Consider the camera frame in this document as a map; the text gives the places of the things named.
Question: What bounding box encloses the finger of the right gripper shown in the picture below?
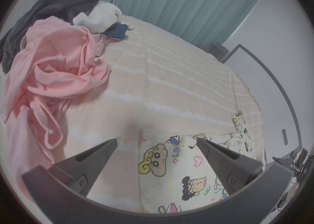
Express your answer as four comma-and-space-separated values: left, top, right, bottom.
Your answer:
272, 156, 294, 169

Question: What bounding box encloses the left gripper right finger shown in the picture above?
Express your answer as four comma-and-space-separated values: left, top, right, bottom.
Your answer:
196, 137, 265, 196

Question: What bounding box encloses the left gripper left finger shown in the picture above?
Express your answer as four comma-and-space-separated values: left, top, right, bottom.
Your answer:
50, 138, 119, 197

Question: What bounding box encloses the white printed pyjama top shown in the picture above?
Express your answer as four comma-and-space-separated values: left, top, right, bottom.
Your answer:
138, 110, 261, 215

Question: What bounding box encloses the pile of clothes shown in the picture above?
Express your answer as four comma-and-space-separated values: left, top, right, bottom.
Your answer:
0, 0, 100, 74

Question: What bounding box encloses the pink garment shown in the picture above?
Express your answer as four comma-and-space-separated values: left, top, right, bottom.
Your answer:
1, 16, 111, 194

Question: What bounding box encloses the bed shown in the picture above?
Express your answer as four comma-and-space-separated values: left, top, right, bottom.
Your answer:
0, 12, 303, 215

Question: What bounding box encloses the grey bedside table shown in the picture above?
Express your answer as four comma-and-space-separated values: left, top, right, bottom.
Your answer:
197, 42, 229, 62

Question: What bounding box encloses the dark blue garment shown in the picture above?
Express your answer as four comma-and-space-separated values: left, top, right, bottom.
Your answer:
103, 23, 135, 41

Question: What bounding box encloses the white knitted garment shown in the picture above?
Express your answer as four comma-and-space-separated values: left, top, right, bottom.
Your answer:
72, 2, 123, 35

